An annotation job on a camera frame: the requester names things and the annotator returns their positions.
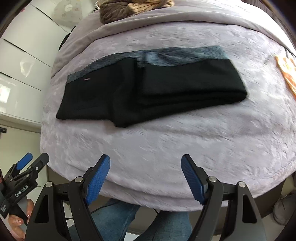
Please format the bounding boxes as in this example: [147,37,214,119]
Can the person's blue jeans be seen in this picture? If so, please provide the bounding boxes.
[69,198,193,241]

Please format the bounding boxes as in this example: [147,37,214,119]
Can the fluffy lilac blanket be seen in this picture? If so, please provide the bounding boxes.
[40,23,296,212]

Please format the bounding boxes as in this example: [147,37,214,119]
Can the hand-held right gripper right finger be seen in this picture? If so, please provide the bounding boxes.
[181,154,266,241]

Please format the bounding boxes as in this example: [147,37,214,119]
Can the person's left hand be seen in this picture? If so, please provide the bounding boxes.
[9,199,35,239]

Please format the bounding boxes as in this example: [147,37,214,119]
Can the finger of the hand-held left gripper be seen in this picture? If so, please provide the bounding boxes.
[3,152,32,183]
[11,153,50,186]

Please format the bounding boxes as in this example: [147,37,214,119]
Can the grey fuzzy boot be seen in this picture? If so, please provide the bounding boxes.
[273,193,293,226]

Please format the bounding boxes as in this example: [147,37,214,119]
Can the white round object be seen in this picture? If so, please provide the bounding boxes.
[51,0,84,24]

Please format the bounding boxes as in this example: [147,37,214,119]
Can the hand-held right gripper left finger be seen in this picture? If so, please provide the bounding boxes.
[27,155,111,241]

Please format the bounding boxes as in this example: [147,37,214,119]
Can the black pants with grey lining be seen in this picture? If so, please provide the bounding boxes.
[56,45,248,128]

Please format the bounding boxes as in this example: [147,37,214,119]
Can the smooth lilac duvet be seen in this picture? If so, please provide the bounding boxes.
[50,0,296,78]

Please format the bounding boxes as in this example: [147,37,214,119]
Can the white glossy wardrobe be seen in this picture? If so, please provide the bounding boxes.
[0,2,82,127]

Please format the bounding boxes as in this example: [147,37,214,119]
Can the orange patterned cloth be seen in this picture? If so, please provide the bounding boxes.
[275,54,296,97]

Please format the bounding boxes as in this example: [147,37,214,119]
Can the brown fuzzy throw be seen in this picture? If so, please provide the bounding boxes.
[99,0,174,24]

